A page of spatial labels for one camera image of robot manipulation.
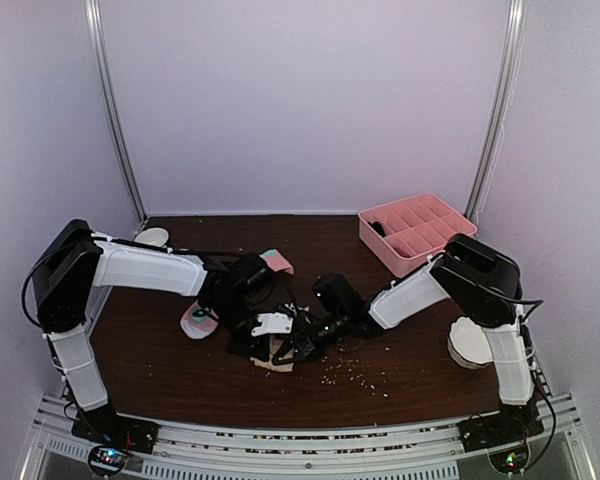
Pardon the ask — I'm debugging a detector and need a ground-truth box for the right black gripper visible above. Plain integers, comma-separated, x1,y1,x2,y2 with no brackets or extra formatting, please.
274,312,350,369

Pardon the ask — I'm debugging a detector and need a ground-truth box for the striped beige maroon sock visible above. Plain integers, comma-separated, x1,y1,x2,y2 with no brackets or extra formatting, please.
250,335,295,374

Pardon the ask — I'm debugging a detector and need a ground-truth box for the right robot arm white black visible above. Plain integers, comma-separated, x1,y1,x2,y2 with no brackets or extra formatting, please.
272,234,541,442

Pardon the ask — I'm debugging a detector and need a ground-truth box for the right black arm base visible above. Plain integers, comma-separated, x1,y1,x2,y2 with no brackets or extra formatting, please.
457,412,544,452

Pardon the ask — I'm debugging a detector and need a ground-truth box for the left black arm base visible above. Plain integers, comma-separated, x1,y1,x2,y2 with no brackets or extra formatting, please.
71,417,159,454

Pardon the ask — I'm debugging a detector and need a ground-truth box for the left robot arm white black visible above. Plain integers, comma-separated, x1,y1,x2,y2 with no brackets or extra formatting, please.
20,219,294,444

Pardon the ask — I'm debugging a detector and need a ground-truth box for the pink patterned sock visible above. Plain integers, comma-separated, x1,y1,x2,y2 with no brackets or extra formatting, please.
180,249,294,340

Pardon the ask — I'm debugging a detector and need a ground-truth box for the white dark small bowl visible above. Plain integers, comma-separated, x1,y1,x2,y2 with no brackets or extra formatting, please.
134,227,170,248

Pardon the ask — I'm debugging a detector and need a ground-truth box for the black item in tray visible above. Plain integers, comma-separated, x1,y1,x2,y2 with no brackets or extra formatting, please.
369,221,387,238

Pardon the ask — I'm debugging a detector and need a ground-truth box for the pink divided organizer tray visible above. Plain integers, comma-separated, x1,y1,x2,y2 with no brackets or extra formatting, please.
358,193,477,278

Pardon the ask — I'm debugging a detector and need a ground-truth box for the white scalloped bowl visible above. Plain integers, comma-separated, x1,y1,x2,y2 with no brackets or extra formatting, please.
447,316,493,370

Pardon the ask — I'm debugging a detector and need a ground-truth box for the left circuit board with leds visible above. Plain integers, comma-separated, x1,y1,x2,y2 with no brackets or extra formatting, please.
87,445,129,477

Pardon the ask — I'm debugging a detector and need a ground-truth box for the circuit board with leds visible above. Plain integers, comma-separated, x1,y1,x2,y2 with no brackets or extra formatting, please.
488,445,530,476
87,445,129,477

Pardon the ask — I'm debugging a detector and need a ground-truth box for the right circuit board with leds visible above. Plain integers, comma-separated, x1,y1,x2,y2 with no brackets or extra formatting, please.
488,445,530,476

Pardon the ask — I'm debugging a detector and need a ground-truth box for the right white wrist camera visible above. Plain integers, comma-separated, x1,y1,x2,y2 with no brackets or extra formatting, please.
279,302,310,316

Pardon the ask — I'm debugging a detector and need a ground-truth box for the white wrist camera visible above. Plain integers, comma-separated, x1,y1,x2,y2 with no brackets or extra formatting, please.
251,312,294,337
279,302,310,316

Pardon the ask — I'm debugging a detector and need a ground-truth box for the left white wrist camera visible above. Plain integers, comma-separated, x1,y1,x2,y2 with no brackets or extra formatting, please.
251,312,294,337

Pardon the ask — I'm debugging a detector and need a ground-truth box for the aluminium front rail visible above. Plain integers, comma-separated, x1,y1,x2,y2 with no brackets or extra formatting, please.
16,395,600,479

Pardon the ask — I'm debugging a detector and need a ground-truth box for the left aluminium frame post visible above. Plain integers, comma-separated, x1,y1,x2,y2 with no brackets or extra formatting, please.
84,0,148,223

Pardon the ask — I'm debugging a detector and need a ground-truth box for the aluminium frame post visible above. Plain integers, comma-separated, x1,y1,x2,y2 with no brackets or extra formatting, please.
464,0,527,223
84,0,148,223

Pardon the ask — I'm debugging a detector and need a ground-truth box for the right aluminium frame post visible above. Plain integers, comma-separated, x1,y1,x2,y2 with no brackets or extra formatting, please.
464,0,527,223

